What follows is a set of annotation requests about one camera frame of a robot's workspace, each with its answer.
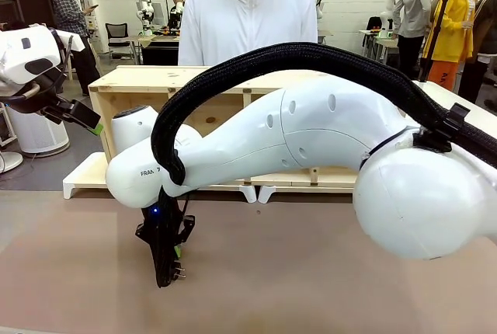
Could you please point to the black mesh office chair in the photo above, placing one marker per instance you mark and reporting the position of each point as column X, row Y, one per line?
column 117, row 33

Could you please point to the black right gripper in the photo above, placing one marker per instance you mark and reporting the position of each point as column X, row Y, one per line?
column 184, row 225

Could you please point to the mannequin in yellow jacket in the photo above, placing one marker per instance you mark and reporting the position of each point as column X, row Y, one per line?
column 452, row 23

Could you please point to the wooden four-compartment shelf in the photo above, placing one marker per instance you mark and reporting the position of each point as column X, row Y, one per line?
column 128, row 85

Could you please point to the table with yellow cloth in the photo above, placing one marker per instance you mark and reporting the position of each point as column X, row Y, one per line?
column 159, row 44

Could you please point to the black tripod pole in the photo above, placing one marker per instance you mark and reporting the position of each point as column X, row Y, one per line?
column 436, row 27

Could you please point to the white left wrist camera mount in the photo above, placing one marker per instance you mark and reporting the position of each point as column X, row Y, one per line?
column 74, row 40

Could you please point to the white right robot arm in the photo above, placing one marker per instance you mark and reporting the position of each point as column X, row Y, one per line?
column 310, row 128

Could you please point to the person in plaid shirt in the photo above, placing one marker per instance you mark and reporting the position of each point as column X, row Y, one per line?
column 68, row 11

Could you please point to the person in white hoodie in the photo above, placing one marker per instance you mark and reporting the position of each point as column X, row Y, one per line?
column 248, row 11

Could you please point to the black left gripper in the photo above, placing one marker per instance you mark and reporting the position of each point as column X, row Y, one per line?
column 54, row 106

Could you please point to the white round fan base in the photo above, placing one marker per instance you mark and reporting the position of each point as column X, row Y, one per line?
column 9, row 161

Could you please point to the mannequin in grey hoodie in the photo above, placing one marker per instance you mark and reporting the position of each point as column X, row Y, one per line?
column 413, row 8

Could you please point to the white cylindrical air purifier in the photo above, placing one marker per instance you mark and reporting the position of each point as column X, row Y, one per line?
column 39, row 136

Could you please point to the wooden base board white corners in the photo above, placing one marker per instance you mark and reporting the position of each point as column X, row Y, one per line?
column 268, row 194
column 83, row 176

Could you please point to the small white background robot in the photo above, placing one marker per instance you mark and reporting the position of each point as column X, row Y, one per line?
column 144, row 4

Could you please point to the white robot beside mannequin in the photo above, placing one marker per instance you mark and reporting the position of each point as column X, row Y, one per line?
column 390, row 4

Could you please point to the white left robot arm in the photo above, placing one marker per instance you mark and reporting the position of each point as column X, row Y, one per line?
column 23, row 54

